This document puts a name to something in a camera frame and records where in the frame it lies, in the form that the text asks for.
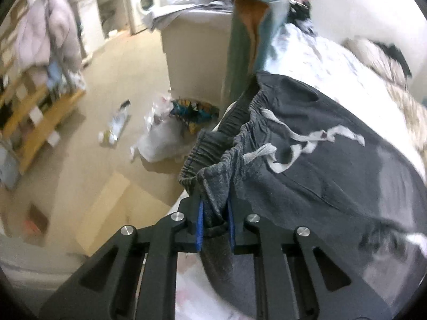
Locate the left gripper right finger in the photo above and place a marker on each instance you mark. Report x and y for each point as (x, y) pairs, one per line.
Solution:
(297, 276)

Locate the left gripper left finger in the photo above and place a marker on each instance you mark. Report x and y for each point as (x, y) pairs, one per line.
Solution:
(133, 275)

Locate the dark grey sweatpants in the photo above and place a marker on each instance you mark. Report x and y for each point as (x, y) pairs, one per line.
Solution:
(298, 158)

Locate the flat cardboard sheet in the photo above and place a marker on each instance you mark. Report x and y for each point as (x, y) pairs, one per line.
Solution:
(120, 202)

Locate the plastic bottle on floor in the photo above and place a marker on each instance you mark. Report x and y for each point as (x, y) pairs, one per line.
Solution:
(111, 135)

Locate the white plastic bag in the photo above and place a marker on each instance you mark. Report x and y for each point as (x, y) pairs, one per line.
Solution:
(164, 135)

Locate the wooden yellow shelf rack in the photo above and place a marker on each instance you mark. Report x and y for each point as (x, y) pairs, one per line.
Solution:
(33, 121)

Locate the cream crumpled duvet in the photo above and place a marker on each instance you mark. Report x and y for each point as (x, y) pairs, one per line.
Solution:
(415, 117)

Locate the colourful cloth on floor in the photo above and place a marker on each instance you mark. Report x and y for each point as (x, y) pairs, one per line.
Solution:
(194, 114)

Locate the white fluffy pillow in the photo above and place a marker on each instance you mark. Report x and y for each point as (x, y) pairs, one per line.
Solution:
(384, 59)

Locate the white floral bed sheet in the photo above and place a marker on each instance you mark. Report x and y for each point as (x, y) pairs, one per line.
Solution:
(335, 72)

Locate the beige storage cabinet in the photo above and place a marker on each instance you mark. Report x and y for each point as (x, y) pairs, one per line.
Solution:
(196, 44)

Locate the pink hanging jacket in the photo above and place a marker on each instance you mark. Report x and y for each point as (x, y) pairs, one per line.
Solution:
(48, 23)

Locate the white washing machine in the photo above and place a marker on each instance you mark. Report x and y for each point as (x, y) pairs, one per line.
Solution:
(136, 11)

